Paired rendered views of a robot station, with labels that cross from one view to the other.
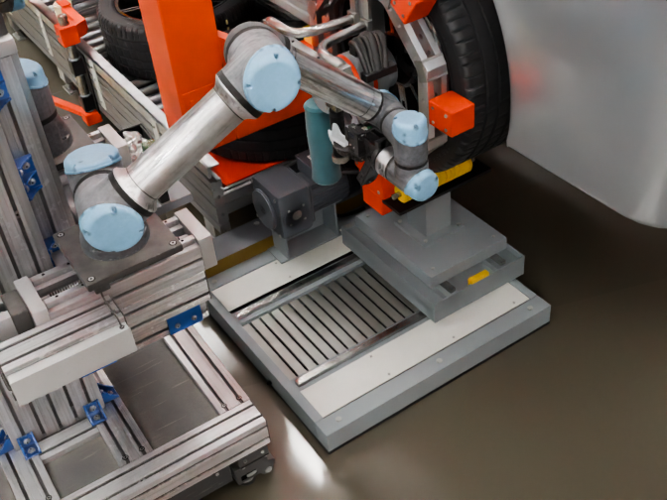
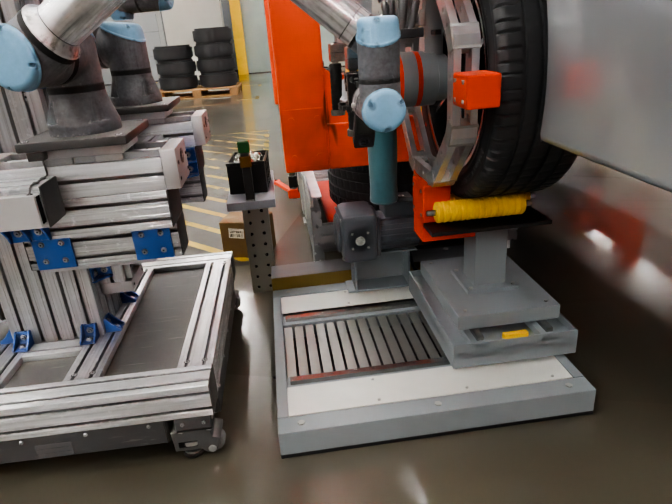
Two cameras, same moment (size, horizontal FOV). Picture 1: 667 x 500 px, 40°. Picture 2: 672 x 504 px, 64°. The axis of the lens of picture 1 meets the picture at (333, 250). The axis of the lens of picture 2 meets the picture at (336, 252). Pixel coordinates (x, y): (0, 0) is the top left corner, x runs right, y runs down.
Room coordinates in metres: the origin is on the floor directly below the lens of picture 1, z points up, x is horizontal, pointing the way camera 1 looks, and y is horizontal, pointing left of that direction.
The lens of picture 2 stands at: (0.71, -0.51, 1.00)
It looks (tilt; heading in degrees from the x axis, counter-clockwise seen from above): 23 degrees down; 24
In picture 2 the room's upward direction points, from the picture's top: 4 degrees counter-clockwise
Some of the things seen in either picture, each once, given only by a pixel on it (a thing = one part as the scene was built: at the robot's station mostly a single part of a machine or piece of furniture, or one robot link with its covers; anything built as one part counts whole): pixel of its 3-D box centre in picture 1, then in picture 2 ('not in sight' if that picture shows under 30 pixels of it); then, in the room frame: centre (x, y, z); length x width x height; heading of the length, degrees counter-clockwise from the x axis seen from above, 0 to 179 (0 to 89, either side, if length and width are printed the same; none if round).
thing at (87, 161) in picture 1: (97, 179); (65, 51); (1.61, 0.47, 0.98); 0.13 x 0.12 x 0.14; 17
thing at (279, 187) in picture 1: (320, 200); (394, 243); (2.44, 0.03, 0.26); 0.42 x 0.18 x 0.35; 120
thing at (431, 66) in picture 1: (374, 68); (431, 77); (2.20, -0.16, 0.85); 0.54 x 0.07 x 0.54; 30
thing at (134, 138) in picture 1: (134, 158); (249, 169); (2.42, 0.58, 0.51); 0.20 x 0.14 x 0.13; 25
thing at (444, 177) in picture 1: (434, 177); (479, 208); (2.14, -0.31, 0.51); 0.29 x 0.06 x 0.06; 120
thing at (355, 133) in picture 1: (370, 146); (364, 94); (1.81, -0.12, 0.86); 0.12 x 0.08 x 0.09; 30
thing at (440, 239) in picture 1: (428, 201); (484, 252); (2.28, -0.31, 0.32); 0.40 x 0.30 x 0.28; 30
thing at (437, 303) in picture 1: (430, 248); (482, 306); (2.28, -0.31, 0.13); 0.50 x 0.36 x 0.10; 30
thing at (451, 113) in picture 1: (451, 113); (475, 89); (1.93, -0.33, 0.85); 0.09 x 0.08 x 0.07; 30
